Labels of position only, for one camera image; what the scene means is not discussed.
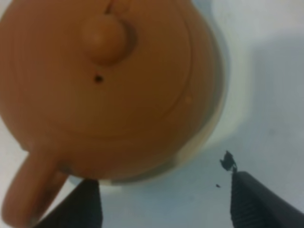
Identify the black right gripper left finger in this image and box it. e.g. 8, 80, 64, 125
35, 180, 103, 228

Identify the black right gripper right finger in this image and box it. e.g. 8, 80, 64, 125
230, 171, 304, 228

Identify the brown clay teapot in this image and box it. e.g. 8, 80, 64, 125
0, 0, 223, 228

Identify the beige round teapot saucer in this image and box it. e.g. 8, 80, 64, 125
68, 0, 252, 193

